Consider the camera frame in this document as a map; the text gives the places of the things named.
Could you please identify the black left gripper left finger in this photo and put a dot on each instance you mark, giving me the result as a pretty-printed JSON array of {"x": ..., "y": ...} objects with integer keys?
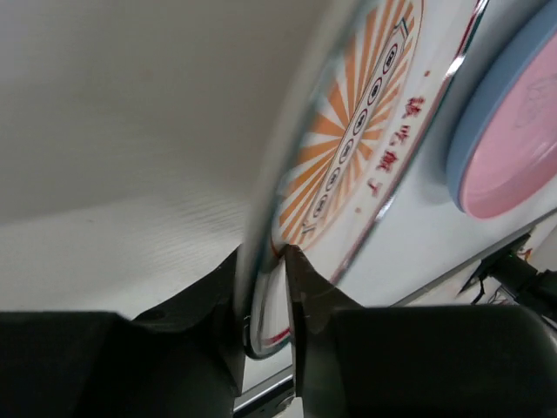
[{"x": 180, "y": 358}]

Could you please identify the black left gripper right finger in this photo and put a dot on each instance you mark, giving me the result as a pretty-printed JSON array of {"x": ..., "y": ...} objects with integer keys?
[{"x": 444, "y": 361}]

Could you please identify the pink plastic plate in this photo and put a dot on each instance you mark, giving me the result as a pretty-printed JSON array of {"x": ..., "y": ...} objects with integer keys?
[{"x": 516, "y": 155}]

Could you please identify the patterned white plate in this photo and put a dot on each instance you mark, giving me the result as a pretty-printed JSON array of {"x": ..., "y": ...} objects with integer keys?
[{"x": 372, "y": 76}]

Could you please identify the blue plastic plate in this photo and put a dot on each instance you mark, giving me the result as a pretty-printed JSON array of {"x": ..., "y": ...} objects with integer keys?
[{"x": 490, "y": 92}]

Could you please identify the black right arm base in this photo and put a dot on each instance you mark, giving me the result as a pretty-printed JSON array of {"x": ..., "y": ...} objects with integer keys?
[{"x": 519, "y": 282}]

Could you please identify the aluminium front rail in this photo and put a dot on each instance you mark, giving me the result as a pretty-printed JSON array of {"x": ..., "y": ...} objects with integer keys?
[{"x": 267, "y": 399}]

